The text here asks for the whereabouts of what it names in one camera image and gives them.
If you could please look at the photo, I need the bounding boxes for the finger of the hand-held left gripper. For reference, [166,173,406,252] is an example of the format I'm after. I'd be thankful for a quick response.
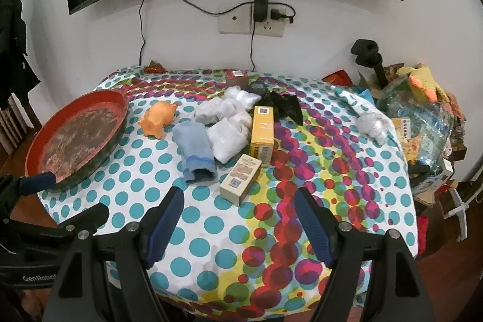
[0,172,56,221]
[0,202,110,244]

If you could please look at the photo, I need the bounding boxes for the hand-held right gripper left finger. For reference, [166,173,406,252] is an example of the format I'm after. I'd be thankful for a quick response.
[43,186,185,322]

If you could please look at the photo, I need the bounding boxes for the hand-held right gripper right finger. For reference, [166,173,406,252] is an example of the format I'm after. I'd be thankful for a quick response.
[294,187,440,322]

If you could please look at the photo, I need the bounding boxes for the red round tray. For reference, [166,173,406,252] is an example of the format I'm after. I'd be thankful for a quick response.
[24,90,129,190]

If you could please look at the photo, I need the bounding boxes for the blue sock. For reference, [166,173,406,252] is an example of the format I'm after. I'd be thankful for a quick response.
[172,120,217,184]

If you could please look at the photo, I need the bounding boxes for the beige carton box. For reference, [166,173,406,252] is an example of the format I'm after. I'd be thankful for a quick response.
[220,154,262,207]

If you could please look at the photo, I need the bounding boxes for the large white sock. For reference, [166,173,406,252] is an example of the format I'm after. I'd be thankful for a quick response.
[207,120,251,164]

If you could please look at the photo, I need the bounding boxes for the orange pig toy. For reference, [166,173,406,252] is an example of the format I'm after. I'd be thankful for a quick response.
[138,101,179,138]

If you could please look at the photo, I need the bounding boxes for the yellow carton box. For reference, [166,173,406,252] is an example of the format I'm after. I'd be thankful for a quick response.
[250,105,275,164]

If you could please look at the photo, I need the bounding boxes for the white plastic bag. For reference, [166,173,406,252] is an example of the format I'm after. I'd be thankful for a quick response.
[224,86,259,111]

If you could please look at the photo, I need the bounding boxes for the red brown small box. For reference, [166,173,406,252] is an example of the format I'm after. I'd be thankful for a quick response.
[226,69,250,87]

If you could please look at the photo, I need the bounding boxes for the colourful dotted tablecloth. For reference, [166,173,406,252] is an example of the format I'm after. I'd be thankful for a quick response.
[38,63,421,320]

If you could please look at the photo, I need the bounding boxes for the crumpled clear plastic bag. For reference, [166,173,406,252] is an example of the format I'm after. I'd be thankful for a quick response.
[355,113,389,145]

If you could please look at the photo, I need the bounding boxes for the orange snack packet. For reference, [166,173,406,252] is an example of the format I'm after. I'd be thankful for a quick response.
[402,139,421,164]

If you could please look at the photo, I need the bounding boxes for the black plastic bag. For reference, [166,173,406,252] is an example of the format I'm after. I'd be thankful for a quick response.
[247,80,302,126]

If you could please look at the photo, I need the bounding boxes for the dark hanging clothes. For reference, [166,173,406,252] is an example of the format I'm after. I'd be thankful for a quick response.
[0,0,41,107]

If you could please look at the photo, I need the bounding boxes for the yellow medicine box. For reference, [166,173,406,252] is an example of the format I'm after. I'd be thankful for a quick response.
[390,117,414,142]

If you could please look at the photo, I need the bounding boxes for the clear bag of packets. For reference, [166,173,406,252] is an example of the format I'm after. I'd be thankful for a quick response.
[377,81,455,172]

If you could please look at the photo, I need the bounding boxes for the red snack packet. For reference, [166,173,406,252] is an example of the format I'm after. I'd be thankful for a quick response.
[322,69,353,85]

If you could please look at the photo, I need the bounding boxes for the brown patterned packet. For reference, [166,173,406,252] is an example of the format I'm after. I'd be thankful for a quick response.
[381,63,404,81]

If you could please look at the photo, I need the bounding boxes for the black clamp stand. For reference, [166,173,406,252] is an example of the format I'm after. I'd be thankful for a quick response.
[350,39,389,87]

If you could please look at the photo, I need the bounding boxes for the yellow knitted toy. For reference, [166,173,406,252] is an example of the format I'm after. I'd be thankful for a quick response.
[396,65,448,102]

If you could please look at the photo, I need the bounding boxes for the black plug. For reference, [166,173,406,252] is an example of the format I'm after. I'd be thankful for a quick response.
[270,7,297,24]

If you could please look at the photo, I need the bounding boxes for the black power adapter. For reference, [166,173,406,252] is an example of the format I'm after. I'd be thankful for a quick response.
[254,0,269,23]

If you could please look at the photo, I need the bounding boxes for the white plastic frame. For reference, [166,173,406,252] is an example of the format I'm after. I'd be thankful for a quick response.
[443,179,472,240]

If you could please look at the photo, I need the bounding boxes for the black television cable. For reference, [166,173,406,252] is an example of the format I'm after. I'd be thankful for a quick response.
[139,0,149,65]

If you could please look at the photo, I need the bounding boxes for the black adapter cable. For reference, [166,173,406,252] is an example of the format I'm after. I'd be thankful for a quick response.
[250,20,259,71]

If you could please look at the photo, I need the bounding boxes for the white wall socket plate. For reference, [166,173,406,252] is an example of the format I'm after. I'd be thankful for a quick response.
[220,3,286,38]

